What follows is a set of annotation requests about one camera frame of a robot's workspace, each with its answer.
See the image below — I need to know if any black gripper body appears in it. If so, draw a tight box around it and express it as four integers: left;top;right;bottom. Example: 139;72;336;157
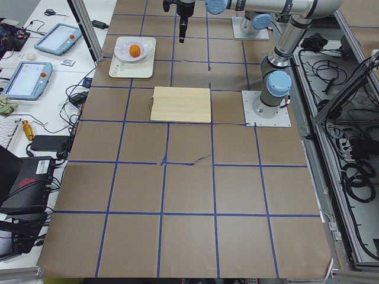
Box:
162;0;195;17

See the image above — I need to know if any orange fruit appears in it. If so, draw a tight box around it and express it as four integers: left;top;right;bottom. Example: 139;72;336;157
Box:
129;44;142;58

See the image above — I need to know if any white round plate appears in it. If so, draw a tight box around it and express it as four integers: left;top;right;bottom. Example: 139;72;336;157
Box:
114;37;151;62

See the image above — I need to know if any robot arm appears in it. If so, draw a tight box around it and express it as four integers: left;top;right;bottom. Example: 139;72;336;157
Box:
240;11;272;35
205;0;342;70

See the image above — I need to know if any cream bear serving tray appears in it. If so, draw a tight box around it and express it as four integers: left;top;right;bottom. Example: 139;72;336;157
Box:
108;37;156;79

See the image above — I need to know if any black power adapter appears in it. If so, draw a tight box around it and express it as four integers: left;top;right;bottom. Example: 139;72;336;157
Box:
91;20;109;30

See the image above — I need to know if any bamboo cutting board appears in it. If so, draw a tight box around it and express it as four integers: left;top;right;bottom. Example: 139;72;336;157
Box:
150;86;211;123

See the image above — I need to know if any upper teach pendant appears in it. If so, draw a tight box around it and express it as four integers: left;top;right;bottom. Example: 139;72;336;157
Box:
34;23;82;56

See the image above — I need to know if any teach pendant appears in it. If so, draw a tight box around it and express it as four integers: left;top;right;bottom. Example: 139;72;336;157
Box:
4;62;53;101
34;23;82;56

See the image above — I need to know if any lower teach pendant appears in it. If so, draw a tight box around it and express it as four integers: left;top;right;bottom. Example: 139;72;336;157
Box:
4;62;53;101

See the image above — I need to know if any gold cylindrical tool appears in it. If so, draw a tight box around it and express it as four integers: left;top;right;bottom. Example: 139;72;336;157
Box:
23;120;34;141

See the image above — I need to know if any white keyboard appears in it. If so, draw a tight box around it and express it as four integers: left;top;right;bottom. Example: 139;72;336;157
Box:
0;117;22;151

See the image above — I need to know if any black computer box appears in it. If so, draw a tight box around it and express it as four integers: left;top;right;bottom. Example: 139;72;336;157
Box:
1;156;56;215

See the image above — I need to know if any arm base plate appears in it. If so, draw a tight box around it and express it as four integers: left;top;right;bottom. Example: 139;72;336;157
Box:
232;17;269;41
242;91;291;128

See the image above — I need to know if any aluminium frame post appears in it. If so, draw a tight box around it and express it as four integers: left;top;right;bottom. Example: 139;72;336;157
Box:
67;0;104;63

